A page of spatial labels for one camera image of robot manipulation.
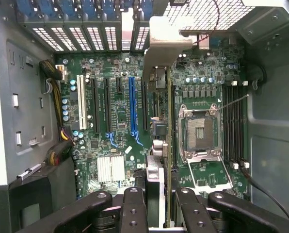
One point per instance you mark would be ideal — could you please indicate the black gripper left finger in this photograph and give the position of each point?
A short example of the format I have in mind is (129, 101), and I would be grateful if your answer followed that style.
(134, 213)

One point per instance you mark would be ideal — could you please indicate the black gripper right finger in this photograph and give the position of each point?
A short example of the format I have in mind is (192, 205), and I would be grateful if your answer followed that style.
(193, 213)

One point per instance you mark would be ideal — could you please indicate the silver socket cover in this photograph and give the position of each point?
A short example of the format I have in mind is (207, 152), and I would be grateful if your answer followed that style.
(189, 165)

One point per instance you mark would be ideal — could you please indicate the silver chipset heatsink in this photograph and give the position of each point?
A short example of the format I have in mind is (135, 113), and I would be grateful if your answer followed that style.
(110, 168)

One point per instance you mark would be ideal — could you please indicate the black RAM slot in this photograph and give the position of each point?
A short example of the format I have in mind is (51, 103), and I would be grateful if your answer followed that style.
(239, 126)
(244, 126)
(228, 126)
(234, 126)
(176, 145)

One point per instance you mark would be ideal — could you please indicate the CPU socket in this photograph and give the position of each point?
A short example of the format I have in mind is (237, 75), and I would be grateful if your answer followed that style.
(200, 133)

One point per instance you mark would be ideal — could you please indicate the green motherboard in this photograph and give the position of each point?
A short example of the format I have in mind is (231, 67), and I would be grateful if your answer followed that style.
(123, 114)

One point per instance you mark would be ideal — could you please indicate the black and silver PC case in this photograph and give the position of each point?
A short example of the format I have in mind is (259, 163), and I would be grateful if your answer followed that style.
(268, 145)

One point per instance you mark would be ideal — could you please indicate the long black expansion slot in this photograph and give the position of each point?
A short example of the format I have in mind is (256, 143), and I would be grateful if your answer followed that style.
(107, 106)
(145, 109)
(94, 106)

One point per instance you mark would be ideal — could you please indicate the blue expansion slot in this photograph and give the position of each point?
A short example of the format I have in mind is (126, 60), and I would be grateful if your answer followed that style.
(132, 106)

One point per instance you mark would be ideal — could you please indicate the thin metal locking lever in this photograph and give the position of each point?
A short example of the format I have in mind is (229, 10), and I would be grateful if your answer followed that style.
(234, 101)

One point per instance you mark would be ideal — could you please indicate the white expansion slot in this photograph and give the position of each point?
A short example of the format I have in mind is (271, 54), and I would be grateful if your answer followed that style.
(82, 102)

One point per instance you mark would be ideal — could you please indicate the short black expansion slot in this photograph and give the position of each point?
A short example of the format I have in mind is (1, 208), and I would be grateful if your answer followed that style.
(119, 85)

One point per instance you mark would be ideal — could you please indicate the black plastic air duct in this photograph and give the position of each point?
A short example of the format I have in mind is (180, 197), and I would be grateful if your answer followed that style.
(37, 189)

